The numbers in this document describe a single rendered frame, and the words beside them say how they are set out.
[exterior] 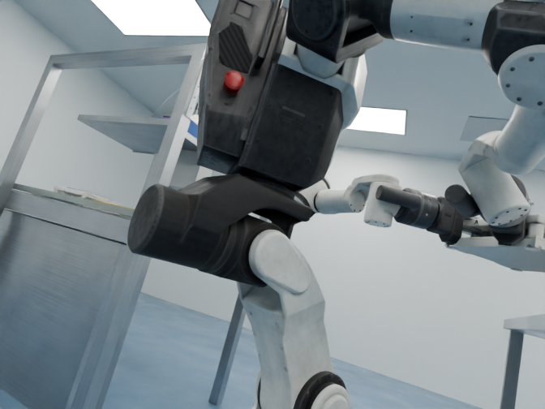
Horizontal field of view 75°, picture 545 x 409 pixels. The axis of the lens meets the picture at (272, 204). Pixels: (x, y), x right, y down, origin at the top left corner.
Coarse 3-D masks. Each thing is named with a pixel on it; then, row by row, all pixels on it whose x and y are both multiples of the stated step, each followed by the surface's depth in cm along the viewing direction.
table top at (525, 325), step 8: (504, 320) 135; (512, 320) 116; (520, 320) 101; (528, 320) 89; (536, 320) 79; (544, 320) 72; (504, 328) 133; (512, 328) 114; (520, 328) 99; (528, 328) 87; (536, 328) 78; (544, 328) 71; (536, 336) 123; (544, 336) 101
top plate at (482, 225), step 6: (528, 216) 74; (534, 216) 73; (540, 216) 72; (468, 222) 89; (474, 222) 87; (480, 222) 85; (486, 222) 84; (528, 222) 74; (534, 222) 72; (540, 222) 72; (480, 228) 87; (486, 228) 86; (468, 234) 95
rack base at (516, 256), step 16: (464, 240) 88; (480, 240) 84; (496, 240) 79; (528, 240) 72; (544, 240) 72; (480, 256) 95; (496, 256) 89; (512, 256) 85; (528, 256) 80; (544, 256) 76; (544, 272) 92
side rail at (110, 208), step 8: (16, 184) 197; (32, 192) 189; (40, 192) 186; (48, 192) 183; (56, 192) 180; (64, 200) 177; (72, 200) 173; (80, 200) 171; (88, 200) 168; (96, 208) 165; (104, 208) 162; (112, 208) 160; (120, 208) 158
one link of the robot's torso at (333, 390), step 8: (256, 384) 79; (256, 392) 79; (320, 392) 68; (328, 392) 68; (336, 392) 69; (344, 392) 71; (256, 400) 79; (320, 400) 67; (328, 400) 68; (336, 400) 68; (344, 400) 70; (256, 408) 79; (312, 408) 66; (320, 408) 67; (328, 408) 67; (336, 408) 68; (344, 408) 70
